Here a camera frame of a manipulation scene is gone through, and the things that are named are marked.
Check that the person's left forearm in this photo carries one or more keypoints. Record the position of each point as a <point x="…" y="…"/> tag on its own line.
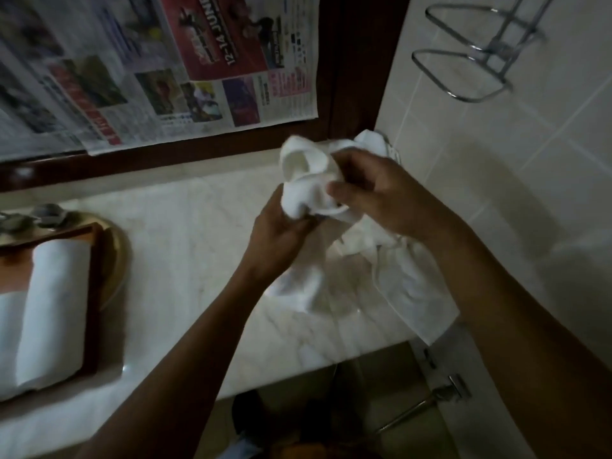
<point x="177" y="372"/>

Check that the person's right forearm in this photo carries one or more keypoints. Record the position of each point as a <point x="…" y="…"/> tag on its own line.
<point x="521" y="348"/>

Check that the round gold plate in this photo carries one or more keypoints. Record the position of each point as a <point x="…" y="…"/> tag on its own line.
<point x="112" y="253"/>

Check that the person's right hand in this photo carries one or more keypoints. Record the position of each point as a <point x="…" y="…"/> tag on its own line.
<point x="387" y="195"/>

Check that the newspaper sheet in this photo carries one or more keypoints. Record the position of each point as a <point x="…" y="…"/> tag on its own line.
<point x="143" y="66"/>

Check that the rolled white towel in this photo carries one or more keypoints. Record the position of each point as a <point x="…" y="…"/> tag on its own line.
<point x="52" y="310"/>
<point x="9" y="344"/>

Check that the white towel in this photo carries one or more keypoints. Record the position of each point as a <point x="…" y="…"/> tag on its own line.
<point x="52" y="310"/>
<point x="9" y="344"/>
<point x="354" y="243"/>

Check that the person's left hand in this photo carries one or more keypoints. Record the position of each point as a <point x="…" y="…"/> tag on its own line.
<point x="272" y="243"/>

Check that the dark wooden mirror frame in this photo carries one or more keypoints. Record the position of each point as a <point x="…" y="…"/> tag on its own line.
<point x="287" y="124"/>

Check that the chrome toilet paper holder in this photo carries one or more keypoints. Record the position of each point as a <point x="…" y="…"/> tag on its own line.
<point x="425" y="399"/>

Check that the person's right thumb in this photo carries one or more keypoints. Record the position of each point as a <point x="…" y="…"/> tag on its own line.
<point x="346" y="188"/>

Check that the brown wooden tray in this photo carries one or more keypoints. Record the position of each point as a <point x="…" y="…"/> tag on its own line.
<point x="52" y="291"/>

